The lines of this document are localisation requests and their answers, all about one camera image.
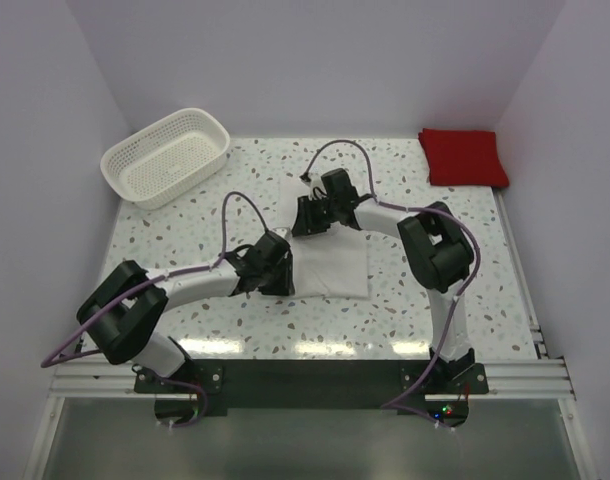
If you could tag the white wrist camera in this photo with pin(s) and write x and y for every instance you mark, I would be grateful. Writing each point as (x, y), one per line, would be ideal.
(282, 232)
(314, 183)

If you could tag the folded red t shirt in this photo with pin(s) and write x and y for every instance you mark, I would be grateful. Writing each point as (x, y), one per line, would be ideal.
(463, 158)

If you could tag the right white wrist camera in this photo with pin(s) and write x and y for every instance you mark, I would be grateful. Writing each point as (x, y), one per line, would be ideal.
(314, 183)

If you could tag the aluminium extrusion rail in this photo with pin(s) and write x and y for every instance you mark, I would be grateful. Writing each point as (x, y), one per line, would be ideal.
(543, 378)

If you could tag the white t shirt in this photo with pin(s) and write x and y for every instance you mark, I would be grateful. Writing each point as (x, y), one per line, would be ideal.
(332, 264)

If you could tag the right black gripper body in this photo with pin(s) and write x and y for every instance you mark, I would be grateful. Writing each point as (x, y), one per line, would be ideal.
(319, 214)

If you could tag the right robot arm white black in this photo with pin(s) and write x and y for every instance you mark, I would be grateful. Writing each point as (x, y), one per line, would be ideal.
(441, 252)

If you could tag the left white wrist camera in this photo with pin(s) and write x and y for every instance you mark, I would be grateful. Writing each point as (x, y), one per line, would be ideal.
(282, 232)

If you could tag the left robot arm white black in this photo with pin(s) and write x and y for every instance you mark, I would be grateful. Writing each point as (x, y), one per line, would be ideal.
(122, 313)

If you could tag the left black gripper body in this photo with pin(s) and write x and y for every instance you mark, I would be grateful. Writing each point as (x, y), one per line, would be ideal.
(276, 281)

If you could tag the white plastic perforated basket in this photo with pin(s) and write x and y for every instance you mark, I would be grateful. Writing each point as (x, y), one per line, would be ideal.
(167, 158)

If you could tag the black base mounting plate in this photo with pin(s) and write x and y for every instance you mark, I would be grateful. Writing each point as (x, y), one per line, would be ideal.
(211, 387)

